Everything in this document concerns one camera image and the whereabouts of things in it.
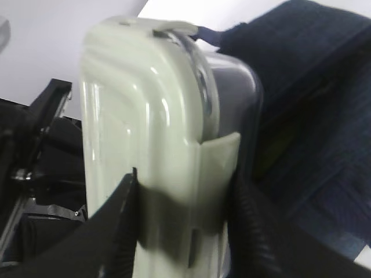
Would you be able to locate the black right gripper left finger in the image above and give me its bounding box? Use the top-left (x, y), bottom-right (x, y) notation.
top-left (1, 172), bottom-right (137, 277)

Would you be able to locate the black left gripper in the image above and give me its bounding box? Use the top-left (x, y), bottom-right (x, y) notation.
top-left (1, 79), bottom-right (87, 261)

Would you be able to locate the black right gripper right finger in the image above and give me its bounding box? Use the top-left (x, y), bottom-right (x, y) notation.
top-left (228, 171), bottom-right (370, 277)

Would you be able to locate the green lidded glass food container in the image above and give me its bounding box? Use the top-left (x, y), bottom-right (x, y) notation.
top-left (79, 16), bottom-right (263, 277)

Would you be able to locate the dark navy fabric lunch bag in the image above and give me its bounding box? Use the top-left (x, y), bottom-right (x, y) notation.
top-left (195, 1), bottom-right (370, 262)

